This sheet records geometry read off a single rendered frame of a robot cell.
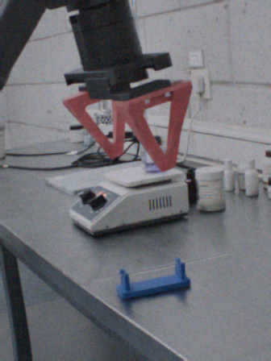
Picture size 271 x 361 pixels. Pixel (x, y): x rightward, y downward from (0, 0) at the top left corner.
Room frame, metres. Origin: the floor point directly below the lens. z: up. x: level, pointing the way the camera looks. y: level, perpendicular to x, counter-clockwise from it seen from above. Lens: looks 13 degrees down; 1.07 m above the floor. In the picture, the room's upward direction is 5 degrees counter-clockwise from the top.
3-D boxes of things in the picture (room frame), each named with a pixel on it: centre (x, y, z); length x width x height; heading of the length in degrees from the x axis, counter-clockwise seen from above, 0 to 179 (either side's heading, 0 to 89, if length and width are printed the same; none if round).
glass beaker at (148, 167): (1.14, -0.04, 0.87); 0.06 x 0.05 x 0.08; 13
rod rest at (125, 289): (0.77, -0.01, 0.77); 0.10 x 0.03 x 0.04; 106
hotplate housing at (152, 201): (1.14, 0.01, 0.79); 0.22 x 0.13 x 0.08; 114
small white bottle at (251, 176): (1.24, -0.25, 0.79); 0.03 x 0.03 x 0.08
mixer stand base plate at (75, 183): (1.55, 0.07, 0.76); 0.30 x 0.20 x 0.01; 118
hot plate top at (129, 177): (1.15, -0.01, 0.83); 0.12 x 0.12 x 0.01; 24
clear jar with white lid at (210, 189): (1.16, -0.15, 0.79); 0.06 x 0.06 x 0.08
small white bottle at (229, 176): (1.30, -0.21, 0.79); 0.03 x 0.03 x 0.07
